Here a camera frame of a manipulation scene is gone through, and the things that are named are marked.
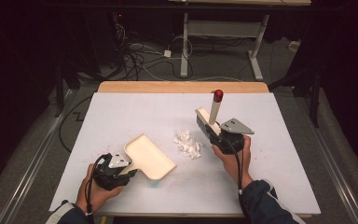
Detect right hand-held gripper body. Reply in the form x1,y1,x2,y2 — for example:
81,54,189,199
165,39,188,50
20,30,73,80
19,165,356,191
210,118,255,156

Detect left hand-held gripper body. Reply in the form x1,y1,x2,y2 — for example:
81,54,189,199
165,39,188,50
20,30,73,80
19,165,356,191
92,152,131,191

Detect cream hand brush grey bristles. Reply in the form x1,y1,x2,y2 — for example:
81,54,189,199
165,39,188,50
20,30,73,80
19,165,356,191
195,89,224,138

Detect pile of white paper scraps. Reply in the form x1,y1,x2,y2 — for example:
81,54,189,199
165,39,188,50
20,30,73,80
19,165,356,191
172,129,202,160

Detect cream plastic dustpan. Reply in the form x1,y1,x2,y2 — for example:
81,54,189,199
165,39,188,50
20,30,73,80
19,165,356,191
119,133,177,181

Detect person's left hand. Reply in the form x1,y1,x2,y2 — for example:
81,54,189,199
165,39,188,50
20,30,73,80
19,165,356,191
75,163,124,215

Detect person's right hand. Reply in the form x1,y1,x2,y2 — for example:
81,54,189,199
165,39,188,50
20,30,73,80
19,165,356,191
212,136,255,189

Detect white table cover sheet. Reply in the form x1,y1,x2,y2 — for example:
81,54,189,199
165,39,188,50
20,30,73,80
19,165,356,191
48,91,322,216

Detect wooden table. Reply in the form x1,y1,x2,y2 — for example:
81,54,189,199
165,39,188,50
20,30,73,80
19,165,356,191
92,81,311,218

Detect black metal stand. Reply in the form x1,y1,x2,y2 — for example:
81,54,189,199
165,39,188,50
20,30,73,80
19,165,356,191
53,60,65,119

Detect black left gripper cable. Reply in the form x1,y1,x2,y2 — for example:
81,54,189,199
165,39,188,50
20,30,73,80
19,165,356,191
84,154,113,224

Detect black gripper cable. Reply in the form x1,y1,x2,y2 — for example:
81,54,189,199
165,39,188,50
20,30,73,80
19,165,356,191
84,154,113,224
225,138,247,218

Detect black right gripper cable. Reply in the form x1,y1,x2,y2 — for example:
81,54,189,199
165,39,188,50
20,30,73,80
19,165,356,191
225,138,247,218

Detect black floor cable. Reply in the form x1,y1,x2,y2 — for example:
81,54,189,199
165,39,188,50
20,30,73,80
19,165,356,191
58,95,93,153

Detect metal floor rail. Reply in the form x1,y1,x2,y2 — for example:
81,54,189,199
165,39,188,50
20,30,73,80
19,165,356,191
0,89,74,224
295,92,358,224

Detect white metal desk frame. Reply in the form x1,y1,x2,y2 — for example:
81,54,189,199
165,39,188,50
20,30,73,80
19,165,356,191
167,0,312,82

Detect tangle of floor cables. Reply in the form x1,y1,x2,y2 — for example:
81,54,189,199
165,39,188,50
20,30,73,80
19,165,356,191
111,18,197,82

